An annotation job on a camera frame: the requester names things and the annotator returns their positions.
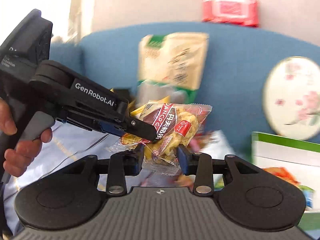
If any person's left hand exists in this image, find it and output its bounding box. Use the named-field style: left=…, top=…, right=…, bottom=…
left=1, top=99, right=53, bottom=177

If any clear red fried snack packet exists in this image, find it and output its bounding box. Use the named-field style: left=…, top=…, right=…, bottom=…
left=110, top=102, right=212, bottom=176

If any green white cardboard box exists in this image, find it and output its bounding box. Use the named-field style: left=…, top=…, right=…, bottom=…
left=252, top=132, right=319, bottom=239

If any yellow snack bag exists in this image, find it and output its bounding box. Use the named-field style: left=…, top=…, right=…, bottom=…
left=128, top=100, right=146, bottom=119

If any red wet wipes pack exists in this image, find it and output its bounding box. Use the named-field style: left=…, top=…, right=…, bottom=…
left=202, top=0, right=259, bottom=28

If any large beige green snack bag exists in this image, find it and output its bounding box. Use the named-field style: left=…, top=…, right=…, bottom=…
left=136, top=32, right=209, bottom=106

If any blue sofa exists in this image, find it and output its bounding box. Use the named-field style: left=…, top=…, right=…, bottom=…
left=50, top=22, right=319, bottom=156

